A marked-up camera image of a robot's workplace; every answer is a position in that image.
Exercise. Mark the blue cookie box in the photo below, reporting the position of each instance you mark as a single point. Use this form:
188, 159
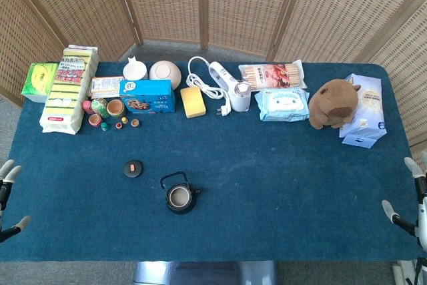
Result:
148, 96

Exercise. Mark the small white carton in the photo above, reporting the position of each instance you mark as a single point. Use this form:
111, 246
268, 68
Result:
105, 86

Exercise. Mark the yellow sponge multipack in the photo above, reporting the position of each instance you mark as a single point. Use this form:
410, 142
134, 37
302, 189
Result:
65, 101

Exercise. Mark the brown capybara plush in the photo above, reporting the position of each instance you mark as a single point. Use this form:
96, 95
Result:
330, 104

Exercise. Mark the black teapot lid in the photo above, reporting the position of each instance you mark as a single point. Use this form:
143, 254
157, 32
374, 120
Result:
133, 169

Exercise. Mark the green tissue box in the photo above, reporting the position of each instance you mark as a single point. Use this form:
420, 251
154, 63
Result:
38, 79

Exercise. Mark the white handheld steamer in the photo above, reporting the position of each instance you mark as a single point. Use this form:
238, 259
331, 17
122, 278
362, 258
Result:
238, 96

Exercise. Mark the grey robot torso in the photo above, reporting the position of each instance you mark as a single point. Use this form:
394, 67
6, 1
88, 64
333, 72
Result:
203, 273

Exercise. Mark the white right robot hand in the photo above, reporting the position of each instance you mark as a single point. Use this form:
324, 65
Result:
423, 211

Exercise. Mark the pink nesting doll open half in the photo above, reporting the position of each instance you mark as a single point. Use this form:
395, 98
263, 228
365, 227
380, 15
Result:
94, 120

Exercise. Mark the blue table cloth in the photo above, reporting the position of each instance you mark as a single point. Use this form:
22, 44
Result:
267, 181

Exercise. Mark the tiny red nesting doll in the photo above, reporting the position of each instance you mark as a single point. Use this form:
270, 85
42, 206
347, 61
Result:
118, 125

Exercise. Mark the white metal frame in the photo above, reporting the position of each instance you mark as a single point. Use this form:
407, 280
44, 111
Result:
408, 273

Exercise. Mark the woven rattan folding screen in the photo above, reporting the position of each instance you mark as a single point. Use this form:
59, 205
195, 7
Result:
247, 4

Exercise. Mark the tiny yellow nesting doll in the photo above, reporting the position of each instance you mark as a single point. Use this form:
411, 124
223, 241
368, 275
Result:
124, 120

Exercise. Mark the light blue wet wipes pack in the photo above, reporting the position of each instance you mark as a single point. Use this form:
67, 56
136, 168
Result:
282, 104

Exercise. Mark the white cat ear cup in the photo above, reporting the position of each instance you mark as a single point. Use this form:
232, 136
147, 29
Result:
135, 70

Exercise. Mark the blue white paper pack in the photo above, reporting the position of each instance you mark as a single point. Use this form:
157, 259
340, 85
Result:
368, 104

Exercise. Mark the yellow green sponge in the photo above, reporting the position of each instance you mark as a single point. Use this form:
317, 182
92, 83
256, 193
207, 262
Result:
193, 101

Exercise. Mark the green nesting doll open half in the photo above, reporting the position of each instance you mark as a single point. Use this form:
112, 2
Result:
116, 108

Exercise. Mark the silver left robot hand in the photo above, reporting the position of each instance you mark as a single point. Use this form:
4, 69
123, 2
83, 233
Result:
11, 171

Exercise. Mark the tiny green nesting doll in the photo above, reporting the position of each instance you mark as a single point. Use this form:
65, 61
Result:
105, 127

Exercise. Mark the black cast iron teapot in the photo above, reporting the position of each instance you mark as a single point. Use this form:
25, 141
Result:
180, 203

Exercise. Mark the tiny nesting doll open half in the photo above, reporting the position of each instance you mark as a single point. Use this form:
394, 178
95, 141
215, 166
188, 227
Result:
135, 123

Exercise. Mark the beige bowl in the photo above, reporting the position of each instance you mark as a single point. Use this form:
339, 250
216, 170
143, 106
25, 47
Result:
165, 72

